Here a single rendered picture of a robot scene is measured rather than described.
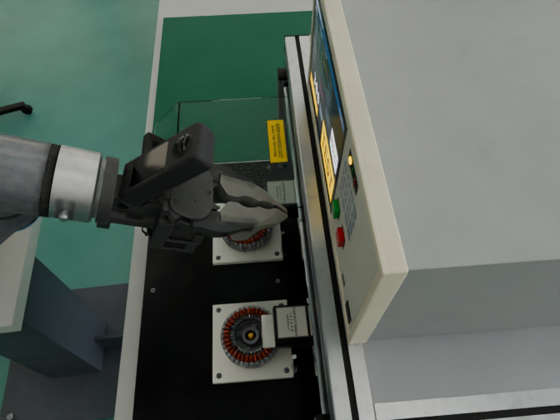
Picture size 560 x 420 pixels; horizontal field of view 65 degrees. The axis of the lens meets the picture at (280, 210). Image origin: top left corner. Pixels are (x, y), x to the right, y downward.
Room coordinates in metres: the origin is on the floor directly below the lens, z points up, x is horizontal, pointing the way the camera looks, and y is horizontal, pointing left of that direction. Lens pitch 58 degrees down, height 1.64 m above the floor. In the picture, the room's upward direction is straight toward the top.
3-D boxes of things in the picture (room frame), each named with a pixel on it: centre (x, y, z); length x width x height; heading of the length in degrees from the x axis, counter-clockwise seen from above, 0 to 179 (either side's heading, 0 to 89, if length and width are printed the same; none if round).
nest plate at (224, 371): (0.24, 0.06, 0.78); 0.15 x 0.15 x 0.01; 4
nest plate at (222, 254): (0.48, 0.07, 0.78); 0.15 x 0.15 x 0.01; 4
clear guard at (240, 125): (0.48, 0.07, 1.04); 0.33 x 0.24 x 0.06; 94
